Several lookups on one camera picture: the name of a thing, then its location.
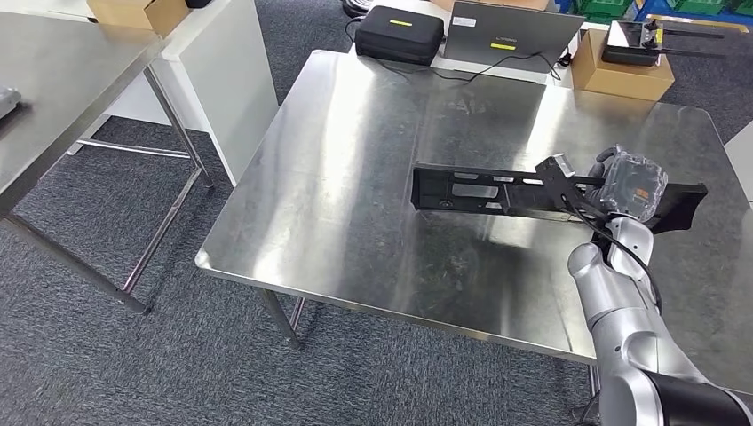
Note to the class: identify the long black plastic part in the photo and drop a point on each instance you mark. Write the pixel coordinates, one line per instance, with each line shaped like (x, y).
(517, 200)

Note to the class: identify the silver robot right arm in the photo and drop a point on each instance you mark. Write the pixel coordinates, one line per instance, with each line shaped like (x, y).
(623, 341)

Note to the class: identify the stainless steel workbench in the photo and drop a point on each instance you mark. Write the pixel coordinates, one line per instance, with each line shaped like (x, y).
(382, 206)

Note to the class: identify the black zip case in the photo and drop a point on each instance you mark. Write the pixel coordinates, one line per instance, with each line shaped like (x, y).
(400, 35)

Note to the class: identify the grey laptop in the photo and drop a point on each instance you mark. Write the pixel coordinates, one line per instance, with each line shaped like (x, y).
(512, 35)

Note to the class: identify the green plastic crate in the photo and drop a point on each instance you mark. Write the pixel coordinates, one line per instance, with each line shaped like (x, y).
(600, 9)
(697, 6)

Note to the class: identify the open cardboard box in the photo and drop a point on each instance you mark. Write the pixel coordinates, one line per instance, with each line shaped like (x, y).
(135, 14)

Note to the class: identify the stainless steel table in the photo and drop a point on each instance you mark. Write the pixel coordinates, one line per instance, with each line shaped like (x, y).
(59, 88)

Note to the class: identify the white side cabinet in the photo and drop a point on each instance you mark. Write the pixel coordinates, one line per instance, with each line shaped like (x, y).
(742, 159)

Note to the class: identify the blue plastic crate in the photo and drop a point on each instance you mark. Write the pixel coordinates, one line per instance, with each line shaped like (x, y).
(741, 14)

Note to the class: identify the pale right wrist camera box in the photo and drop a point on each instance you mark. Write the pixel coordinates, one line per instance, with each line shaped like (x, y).
(563, 166)

